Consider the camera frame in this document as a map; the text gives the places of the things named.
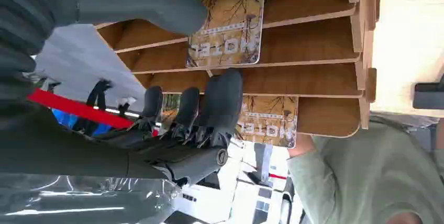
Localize white equipment cabinet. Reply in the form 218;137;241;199
165;138;303;224

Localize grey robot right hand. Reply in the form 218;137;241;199
0;0;243;186

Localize wooden card box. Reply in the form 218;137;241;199
94;0;381;139

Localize tree print hotel card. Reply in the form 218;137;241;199
161;94;299;149
185;0;267;69

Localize ribbed grey right arm sleeve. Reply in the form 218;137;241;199
0;0;79;112

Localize black strap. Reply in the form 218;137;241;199
73;79;114;137

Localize red strip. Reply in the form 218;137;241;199
27;88;135;130

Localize blue object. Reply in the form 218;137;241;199
51;108;113;137

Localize clear plastic film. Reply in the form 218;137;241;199
0;173;182;224

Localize black device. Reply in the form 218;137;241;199
412;75;444;111

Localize person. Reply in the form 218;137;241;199
287;111;444;224

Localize person's hand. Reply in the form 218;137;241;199
287;133;316;158

